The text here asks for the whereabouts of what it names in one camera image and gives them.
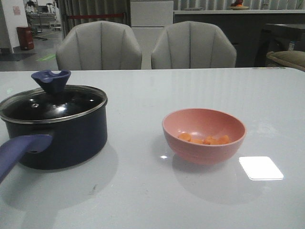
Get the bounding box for right beige upholstered chair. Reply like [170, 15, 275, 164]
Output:
[151, 21, 237, 69]

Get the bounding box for dark side table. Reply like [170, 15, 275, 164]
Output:
[254, 24, 305, 67]

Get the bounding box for red trash bin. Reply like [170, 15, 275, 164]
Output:
[17, 26, 34, 51]

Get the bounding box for dark floor mat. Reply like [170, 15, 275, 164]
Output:
[0, 53, 34, 62]

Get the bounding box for beige upholstered chair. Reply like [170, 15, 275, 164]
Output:
[151, 21, 237, 69]
[56, 21, 142, 70]

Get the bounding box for left beige upholstered chair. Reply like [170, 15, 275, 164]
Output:
[56, 21, 142, 70]

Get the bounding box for glass lid with blue knob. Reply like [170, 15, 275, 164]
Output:
[0, 70, 108, 124]

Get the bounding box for dark blue saucepan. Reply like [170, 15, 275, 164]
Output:
[0, 105, 107, 179]

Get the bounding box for pink bowl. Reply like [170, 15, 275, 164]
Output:
[162, 108, 246, 165]

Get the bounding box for dark counter with white top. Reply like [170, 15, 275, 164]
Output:
[173, 10, 305, 67]

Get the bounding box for white drawer cabinet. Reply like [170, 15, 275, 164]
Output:
[130, 0, 173, 69]

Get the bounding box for tan cushion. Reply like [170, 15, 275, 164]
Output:
[266, 51, 305, 72]

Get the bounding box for fruit plate on counter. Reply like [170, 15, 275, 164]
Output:
[229, 0, 249, 10]

